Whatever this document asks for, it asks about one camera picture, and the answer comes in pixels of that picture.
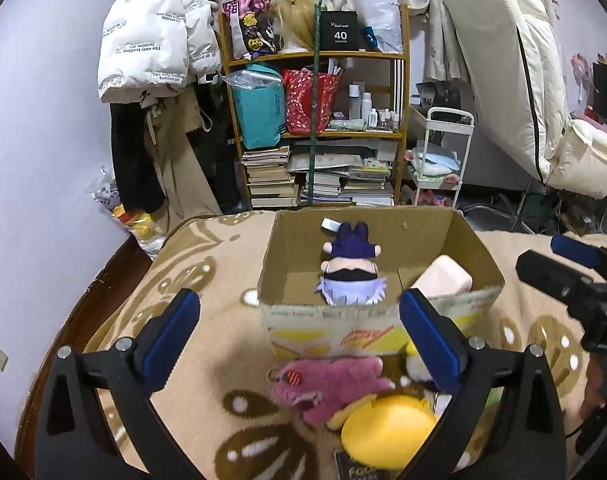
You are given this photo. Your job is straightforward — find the red patterned bag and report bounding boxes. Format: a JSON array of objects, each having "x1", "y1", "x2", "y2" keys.
[{"x1": 282, "y1": 69, "x2": 341, "y2": 135}]

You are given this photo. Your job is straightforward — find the wooden shelf rack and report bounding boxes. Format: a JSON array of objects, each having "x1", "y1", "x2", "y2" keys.
[{"x1": 218, "y1": 2, "x2": 411, "y2": 208}]

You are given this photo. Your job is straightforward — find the black pouch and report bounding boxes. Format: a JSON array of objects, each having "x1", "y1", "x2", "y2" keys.
[{"x1": 416, "y1": 80, "x2": 473, "y2": 123}]

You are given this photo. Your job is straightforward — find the black lettered garment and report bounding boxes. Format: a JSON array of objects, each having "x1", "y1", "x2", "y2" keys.
[{"x1": 186, "y1": 80, "x2": 244, "y2": 213}]

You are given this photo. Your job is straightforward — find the pale pink plush cushion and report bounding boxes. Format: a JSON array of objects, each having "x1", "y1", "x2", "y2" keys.
[{"x1": 409, "y1": 255, "x2": 473, "y2": 301}]

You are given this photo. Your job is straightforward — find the folded light cloths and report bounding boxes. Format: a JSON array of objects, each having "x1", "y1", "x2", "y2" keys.
[{"x1": 408, "y1": 141, "x2": 461, "y2": 178}]

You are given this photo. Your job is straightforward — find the pink bear plush toy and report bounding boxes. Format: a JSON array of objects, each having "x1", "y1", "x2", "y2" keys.
[{"x1": 271, "y1": 355, "x2": 397, "y2": 428}]

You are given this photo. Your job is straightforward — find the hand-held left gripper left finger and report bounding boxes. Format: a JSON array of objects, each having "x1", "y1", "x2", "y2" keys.
[{"x1": 34, "y1": 287, "x2": 202, "y2": 480}]

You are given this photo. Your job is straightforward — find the messy pile of books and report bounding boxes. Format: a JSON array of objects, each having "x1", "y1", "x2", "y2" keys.
[{"x1": 288, "y1": 140, "x2": 399, "y2": 207}]

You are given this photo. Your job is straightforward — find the teal bag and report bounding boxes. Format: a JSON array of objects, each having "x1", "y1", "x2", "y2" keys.
[{"x1": 232, "y1": 64, "x2": 287, "y2": 150}]

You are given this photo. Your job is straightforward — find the black hanging garment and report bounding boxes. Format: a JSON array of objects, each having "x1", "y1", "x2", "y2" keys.
[{"x1": 108, "y1": 102, "x2": 167, "y2": 213}]

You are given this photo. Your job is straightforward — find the black cardboard box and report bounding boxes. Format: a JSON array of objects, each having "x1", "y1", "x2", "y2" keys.
[{"x1": 319, "y1": 10, "x2": 359, "y2": 52}]

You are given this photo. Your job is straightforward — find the white puffer jacket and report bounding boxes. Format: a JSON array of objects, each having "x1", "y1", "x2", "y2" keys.
[{"x1": 98, "y1": 0, "x2": 223, "y2": 105}]

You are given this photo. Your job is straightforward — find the black and pink patterned bag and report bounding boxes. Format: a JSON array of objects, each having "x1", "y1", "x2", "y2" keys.
[{"x1": 222, "y1": 0, "x2": 277, "y2": 60}]

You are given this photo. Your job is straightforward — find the clear plastic bag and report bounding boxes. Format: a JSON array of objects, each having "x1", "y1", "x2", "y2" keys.
[{"x1": 222, "y1": 67, "x2": 284, "y2": 90}]

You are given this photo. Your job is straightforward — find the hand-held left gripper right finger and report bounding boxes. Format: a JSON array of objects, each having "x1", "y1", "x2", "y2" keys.
[{"x1": 399, "y1": 289, "x2": 569, "y2": 480}]

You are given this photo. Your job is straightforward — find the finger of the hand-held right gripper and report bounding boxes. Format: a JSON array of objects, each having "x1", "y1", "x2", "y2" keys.
[
  {"x1": 515, "y1": 251, "x2": 593, "y2": 312},
  {"x1": 550, "y1": 234, "x2": 605, "y2": 272}
]

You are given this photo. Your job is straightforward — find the plastic bag of toys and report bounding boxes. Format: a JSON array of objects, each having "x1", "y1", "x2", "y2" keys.
[{"x1": 91, "y1": 167, "x2": 167, "y2": 256}]

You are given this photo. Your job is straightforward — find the purple white-haired plush doll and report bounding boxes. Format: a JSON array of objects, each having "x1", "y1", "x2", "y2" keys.
[{"x1": 316, "y1": 220, "x2": 387, "y2": 307}]

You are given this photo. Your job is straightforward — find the white plastic bag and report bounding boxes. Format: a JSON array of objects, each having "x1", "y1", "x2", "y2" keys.
[{"x1": 352, "y1": 0, "x2": 403, "y2": 55}]

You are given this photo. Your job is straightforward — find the group of cosmetic bottles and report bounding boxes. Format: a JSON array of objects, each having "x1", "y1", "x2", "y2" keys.
[{"x1": 347, "y1": 84, "x2": 401, "y2": 131}]

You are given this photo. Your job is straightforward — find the printed cardboard box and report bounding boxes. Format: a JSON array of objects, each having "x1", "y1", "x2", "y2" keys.
[{"x1": 256, "y1": 207, "x2": 507, "y2": 361}]

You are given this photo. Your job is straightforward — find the beige trousers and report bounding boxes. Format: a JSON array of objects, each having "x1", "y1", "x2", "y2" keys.
[{"x1": 144, "y1": 87, "x2": 224, "y2": 221}]

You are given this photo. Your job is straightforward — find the green pole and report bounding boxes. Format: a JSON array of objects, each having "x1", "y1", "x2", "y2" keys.
[{"x1": 307, "y1": 0, "x2": 325, "y2": 207}]

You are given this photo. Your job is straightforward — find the cream duvet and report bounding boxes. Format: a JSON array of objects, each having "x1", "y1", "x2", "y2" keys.
[{"x1": 546, "y1": 120, "x2": 607, "y2": 200}]

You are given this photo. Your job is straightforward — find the pink desk fan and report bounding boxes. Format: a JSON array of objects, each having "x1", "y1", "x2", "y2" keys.
[{"x1": 571, "y1": 52, "x2": 594, "y2": 92}]

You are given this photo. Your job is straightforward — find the cream folded mattress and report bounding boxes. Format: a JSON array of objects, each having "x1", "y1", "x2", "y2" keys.
[{"x1": 442, "y1": 0, "x2": 574, "y2": 186}]

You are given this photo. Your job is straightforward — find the white trolley cart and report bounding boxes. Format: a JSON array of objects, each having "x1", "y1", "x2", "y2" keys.
[{"x1": 407, "y1": 106, "x2": 475, "y2": 210}]

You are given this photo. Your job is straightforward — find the blonde wig on mannequin head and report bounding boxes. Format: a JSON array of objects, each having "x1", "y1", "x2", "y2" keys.
[{"x1": 268, "y1": 0, "x2": 321, "y2": 55}]

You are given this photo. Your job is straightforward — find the yellow round plush toy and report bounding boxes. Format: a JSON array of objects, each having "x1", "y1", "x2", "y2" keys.
[{"x1": 341, "y1": 394, "x2": 439, "y2": 471}]

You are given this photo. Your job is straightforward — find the beige patterned blanket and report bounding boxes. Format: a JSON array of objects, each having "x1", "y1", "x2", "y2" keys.
[{"x1": 81, "y1": 210, "x2": 607, "y2": 480}]

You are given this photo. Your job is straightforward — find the neat stack of books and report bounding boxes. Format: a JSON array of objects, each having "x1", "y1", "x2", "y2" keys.
[{"x1": 241, "y1": 146, "x2": 300, "y2": 210}]

